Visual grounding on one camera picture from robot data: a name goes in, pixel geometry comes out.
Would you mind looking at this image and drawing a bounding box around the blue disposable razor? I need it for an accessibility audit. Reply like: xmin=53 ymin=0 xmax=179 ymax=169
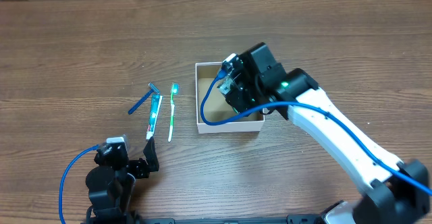
xmin=128 ymin=82 xmax=160 ymax=115

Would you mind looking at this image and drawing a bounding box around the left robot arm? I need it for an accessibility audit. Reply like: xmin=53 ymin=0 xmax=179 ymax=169
xmin=85 ymin=135 xmax=159 ymax=224

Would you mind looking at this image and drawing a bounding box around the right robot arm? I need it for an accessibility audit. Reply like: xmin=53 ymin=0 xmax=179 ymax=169
xmin=218 ymin=43 xmax=431 ymax=223

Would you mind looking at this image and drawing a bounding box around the white cardboard box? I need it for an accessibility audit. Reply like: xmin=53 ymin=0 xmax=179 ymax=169
xmin=195 ymin=62 xmax=265 ymax=134

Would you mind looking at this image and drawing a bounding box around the teal toothpaste tube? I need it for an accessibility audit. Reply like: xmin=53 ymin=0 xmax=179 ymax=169
xmin=146 ymin=94 xmax=163 ymax=140

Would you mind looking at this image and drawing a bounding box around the green white toothbrush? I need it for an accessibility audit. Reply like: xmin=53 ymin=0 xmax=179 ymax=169
xmin=168 ymin=83 xmax=179 ymax=142

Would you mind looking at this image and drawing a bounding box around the left blue cable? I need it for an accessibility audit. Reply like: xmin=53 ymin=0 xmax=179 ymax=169
xmin=58 ymin=144 xmax=102 ymax=224

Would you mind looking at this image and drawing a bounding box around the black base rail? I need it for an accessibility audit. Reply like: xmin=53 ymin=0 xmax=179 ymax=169
xmin=140 ymin=214 xmax=324 ymax=224

